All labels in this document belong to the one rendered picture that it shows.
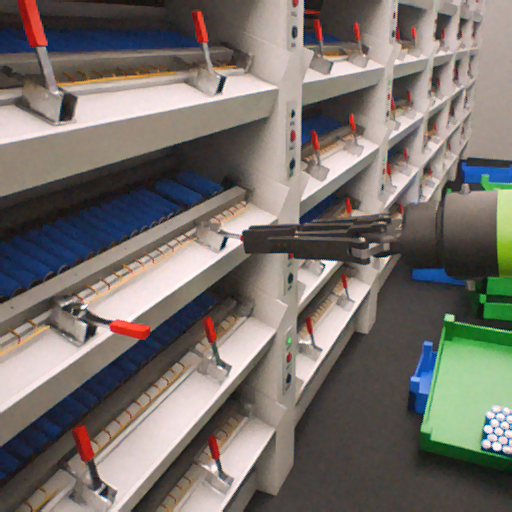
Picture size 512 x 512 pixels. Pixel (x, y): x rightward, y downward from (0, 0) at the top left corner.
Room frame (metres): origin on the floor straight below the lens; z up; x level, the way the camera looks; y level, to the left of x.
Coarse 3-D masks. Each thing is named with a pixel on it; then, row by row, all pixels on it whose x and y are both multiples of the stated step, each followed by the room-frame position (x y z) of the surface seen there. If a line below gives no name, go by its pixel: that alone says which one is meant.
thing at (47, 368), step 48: (192, 144) 0.95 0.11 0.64; (48, 192) 0.68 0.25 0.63; (288, 192) 0.88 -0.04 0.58; (144, 288) 0.59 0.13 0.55; (192, 288) 0.66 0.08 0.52; (48, 336) 0.48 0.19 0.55; (96, 336) 0.49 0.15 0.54; (0, 384) 0.41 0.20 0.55; (48, 384) 0.43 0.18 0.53; (0, 432) 0.39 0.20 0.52
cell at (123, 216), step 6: (102, 204) 0.71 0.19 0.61; (108, 204) 0.71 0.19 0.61; (108, 210) 0.70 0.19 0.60; (114, 210) 0.70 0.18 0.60; (120, 210) 0.71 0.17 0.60; (120, 216) 0.70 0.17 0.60; (126, 216) 0.70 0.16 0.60; (132, 216) 0.70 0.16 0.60; (126, 222) 0.69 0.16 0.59; (132, 222) 0.69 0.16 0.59; (138, 222) 0.69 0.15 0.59; (138, 228) 0.68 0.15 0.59
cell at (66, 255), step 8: (32, 232) 0.60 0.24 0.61; (32, 240) 0.59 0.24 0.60; (40, 240) 0.59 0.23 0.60; (48, 240) 0.59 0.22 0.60; (48, 248) 0.58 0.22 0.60; (56, 248) 0.58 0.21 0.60; (64, 248) 0.59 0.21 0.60; (64, 256) 0.58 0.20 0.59; (72, 256) 0.58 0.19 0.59; (72, 264) 0.57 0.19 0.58
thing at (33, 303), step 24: (240, 192) 0.87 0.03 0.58; (192, 216) 0.74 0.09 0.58; (144, 240) 0.65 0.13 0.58; (168, 240) 0.69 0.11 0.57; (192, 240) 0.71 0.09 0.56; (96, 264) 0.57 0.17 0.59; (120, 264) 0.60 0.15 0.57; (48, 288) 0.51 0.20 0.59; (72, 288) 0.53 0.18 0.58; (0, 312) 0.45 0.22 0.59; (24, 312) 0.47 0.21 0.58; (0, 336) 0.45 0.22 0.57
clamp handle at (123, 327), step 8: (80, 312) 0.48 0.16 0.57; (88, 320) 0.48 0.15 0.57; (96, 320) 0.48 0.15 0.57; (104, 320) 0.48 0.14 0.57; (112, 320) 0.48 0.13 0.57; (120, 320) 0.47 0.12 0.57; (112, 328) 0.47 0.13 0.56; (120, 328) 0.46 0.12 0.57; (128, 328) 0.46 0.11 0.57; (136, 328) 0.46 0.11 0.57; (144, 328) 0.46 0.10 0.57; (136, 336) 0.46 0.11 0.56; (144, 336) 0.46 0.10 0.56
